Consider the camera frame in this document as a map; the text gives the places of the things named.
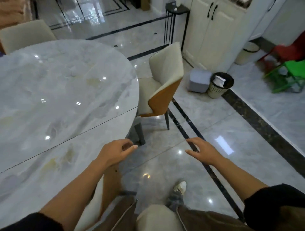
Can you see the cream slotted trash bin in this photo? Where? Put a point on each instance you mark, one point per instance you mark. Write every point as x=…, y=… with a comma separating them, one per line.
x=214, y=91

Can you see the person's grey trousers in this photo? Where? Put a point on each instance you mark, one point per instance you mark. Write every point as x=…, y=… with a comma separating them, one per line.
x=175, y=200

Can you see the person's left forearm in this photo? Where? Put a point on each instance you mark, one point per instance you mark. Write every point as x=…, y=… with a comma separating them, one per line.
x=76, y=195

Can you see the person's cream top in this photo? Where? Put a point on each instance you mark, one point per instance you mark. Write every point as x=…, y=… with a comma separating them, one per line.
x=158, y=220

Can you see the white crumpled paper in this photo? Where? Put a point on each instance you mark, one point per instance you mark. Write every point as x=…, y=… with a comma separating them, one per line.
x=218, y=81

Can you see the person's white shoe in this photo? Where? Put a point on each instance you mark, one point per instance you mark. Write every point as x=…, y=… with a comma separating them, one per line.
x=180, y=186

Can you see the green plastic stool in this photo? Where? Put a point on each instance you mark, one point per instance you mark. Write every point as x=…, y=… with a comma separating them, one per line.
x=295, y=67

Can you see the red plastic stool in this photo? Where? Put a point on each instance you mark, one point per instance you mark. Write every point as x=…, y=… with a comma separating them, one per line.
x=288, y=51

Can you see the cream round bin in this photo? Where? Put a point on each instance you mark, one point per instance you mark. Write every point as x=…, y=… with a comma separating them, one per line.
x=245, y=56

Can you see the person's left hand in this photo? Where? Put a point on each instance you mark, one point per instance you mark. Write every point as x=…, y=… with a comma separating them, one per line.
x=114, y=154

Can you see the person's black shirt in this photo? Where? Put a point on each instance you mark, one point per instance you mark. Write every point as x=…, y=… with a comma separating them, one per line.
x=269, y=202

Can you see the grey marble dining table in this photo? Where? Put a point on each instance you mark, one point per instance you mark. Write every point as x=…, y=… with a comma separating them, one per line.
x=59, y=83

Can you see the cream orange chair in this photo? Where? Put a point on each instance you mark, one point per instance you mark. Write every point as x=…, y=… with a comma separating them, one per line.
x=166, y=64
x=112, y=185
x=26, y=35

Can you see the grey cube ottoman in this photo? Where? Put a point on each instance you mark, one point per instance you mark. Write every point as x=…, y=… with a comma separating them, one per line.
x=199, y=81

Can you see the person's brown vest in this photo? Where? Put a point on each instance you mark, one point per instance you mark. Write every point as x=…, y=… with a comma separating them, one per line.
x=119, y=214

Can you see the person's right forearm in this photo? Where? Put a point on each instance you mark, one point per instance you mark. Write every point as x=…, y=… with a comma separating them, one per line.
x=240, y=178

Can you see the person's right hand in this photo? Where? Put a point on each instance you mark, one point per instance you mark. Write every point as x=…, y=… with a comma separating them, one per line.
x=205, y=152

